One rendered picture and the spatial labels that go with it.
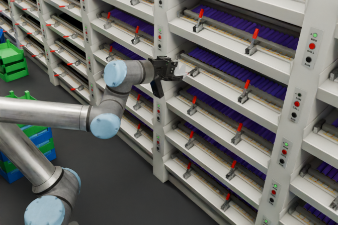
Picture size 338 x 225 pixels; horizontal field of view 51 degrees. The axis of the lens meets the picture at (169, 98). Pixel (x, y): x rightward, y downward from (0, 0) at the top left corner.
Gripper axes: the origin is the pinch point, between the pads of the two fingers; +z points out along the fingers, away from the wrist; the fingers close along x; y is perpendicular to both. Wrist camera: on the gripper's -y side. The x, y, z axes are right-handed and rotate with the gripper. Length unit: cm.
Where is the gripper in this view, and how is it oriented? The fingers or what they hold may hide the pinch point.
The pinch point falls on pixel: (183, 74)
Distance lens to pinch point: 147.8
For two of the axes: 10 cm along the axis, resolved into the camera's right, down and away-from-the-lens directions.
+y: 2.2, -9.0, -3.7
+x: -6.5, -4.2, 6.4
